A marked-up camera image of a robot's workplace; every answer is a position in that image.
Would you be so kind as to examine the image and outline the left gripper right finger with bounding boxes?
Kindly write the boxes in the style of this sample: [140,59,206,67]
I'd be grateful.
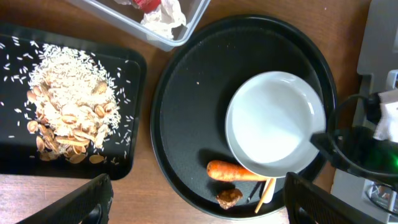
[283,172,380,224]

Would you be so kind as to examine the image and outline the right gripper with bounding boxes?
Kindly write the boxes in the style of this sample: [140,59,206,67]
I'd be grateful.
[310,126,397,184]

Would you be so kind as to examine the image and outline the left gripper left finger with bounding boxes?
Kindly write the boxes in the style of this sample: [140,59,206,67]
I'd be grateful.
[21,174,114,224]

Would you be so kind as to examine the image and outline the wooden chopstick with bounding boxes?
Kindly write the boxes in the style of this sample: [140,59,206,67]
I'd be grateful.
[254,194,265,213]

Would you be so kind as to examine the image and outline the grey plate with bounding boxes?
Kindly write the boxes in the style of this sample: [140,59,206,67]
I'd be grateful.
[225,71,326,178]

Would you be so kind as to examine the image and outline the brown food scrap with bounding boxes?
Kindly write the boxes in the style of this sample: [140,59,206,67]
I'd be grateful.
[216,189,243,210]

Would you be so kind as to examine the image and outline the orange carrot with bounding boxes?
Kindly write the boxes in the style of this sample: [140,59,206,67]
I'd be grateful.
[206,161,269,182]

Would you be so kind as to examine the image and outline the rice and peanut shells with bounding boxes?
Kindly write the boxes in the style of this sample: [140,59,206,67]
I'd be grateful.
[27,44,121,164]

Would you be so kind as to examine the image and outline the white napkin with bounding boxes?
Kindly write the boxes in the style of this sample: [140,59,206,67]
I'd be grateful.
[114,0,187,39]

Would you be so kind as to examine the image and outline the red snack wrapper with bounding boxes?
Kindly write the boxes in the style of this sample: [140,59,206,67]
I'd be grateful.
[131,0,161,13]

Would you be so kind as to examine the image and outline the white plastic fork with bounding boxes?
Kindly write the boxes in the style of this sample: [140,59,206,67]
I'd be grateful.
[263,178,277,203]

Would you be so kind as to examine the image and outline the black rectangular tray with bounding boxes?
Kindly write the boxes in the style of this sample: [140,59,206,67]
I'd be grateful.
[1,22,147,180]

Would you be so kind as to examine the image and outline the round black tray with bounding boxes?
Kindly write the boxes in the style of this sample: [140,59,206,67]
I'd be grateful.
[150,15,337,220]

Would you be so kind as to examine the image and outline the clear plastic bin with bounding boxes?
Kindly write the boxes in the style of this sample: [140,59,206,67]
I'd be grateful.
[69,0,210,52]

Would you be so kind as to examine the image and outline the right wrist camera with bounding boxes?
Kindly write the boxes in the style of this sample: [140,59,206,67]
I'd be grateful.
[373,70,397,142]

